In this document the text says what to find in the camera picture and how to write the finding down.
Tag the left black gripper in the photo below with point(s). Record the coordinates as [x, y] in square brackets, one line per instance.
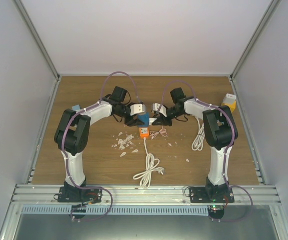
[130, 121]

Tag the light blue charger plug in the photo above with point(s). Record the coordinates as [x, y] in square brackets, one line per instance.
[76, 108]

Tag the blue power socket cube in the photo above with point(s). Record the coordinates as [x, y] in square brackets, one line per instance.
[144, 120]

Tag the yellow socket cube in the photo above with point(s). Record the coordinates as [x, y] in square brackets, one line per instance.
[232, 106]

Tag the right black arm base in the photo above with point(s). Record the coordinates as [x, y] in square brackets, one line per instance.
[210, 194]

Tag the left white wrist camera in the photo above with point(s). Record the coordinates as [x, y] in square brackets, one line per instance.
[137, 109]

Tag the light blue cable duct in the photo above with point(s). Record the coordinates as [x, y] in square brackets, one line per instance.
[118, 210]

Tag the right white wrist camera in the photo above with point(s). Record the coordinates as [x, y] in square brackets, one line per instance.
[159, 109]

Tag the white paint flakes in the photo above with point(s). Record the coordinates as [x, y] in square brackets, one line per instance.
[165, 144]

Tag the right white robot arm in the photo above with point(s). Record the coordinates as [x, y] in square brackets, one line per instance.
[220, 132]

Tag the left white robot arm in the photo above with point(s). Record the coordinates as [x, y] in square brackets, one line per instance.
[72, 132]

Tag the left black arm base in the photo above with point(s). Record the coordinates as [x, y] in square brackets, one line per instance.
[71, 194]

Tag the orange power socket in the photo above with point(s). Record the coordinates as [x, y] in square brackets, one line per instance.
[144, 132]

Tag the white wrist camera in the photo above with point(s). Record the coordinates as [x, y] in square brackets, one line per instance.
[137, 109]
[159, 109]

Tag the aluminium front rail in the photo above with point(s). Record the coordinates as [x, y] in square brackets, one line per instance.
[172, 195]

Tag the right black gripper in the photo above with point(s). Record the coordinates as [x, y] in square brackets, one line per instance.
[162, 119]

